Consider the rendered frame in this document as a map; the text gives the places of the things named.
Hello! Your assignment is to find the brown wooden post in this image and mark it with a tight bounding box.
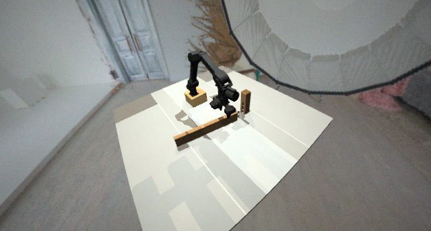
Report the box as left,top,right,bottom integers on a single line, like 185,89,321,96
240,89,251,114

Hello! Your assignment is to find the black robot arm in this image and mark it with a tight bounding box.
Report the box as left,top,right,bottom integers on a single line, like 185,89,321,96
185,50,240,110

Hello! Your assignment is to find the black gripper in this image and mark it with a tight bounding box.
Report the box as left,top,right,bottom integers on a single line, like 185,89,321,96
217,95,236,119

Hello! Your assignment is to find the brown wooden rail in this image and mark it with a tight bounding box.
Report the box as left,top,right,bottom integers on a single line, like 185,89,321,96
173,111,240,147

